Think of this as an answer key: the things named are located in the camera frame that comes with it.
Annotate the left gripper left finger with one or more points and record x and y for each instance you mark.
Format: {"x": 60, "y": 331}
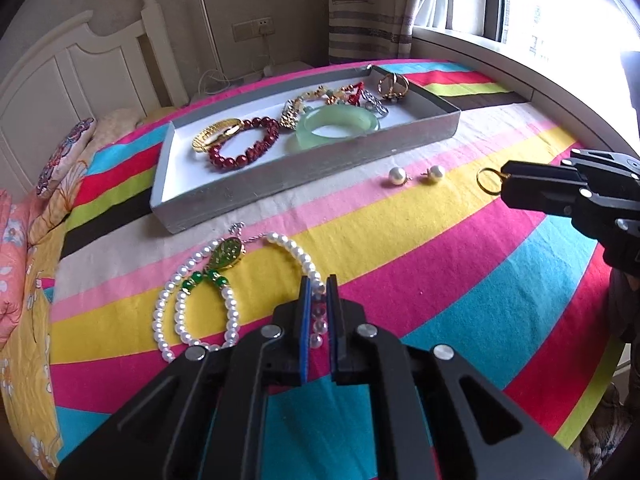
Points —
{"x": 203, "y": 416}

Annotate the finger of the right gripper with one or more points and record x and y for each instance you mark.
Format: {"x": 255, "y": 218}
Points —
{"x": 558, "y": 199}
{"x": 535, "y": 170}

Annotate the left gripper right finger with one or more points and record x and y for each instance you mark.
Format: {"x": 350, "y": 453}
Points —
{"x": 434, "y": 415}

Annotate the green jade gold pendant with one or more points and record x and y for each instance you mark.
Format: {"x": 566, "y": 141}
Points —
{"x": 227, "y": 251}

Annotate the gold carved bangle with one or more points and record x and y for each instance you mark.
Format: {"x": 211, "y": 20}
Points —
{"x": 216, "y": 133}

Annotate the pearl earring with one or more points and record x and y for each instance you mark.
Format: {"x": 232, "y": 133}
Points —
{"x": 398, "y": 176}
{"x": 434, "y": 174}

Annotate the striped colourful bed cover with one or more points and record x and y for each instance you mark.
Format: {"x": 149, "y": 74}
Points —
{"x": 520, "y": 295}

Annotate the yellow floral bed sheet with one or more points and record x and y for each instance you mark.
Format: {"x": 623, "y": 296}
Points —
{"x": 26, "y": 379}

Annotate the patterned striped curtain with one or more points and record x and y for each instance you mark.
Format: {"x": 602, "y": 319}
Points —
{"x": 370, "y": 30}

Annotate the grey cardboard tray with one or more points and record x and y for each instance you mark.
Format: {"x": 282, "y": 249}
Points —
{"x": 188, "y": 190}

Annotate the pink folded quilt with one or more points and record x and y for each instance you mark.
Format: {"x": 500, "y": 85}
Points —
{"x": 14, "y": 217}

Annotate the embroidered small pillow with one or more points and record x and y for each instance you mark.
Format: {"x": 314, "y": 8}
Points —
{"x": 63, "y": 157}

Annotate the beige floral pillow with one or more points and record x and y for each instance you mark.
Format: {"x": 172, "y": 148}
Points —
{"x": 52, "y": 211}

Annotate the white nightstand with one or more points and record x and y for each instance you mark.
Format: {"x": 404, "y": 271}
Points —
{"x": 214, "y": 82}

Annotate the white wooden headboard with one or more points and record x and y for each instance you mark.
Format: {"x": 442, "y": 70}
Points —
{"x": 72, "y": 73}

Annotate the wall power socket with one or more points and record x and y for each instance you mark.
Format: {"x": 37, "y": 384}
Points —
{"x": 259, "y": 27}

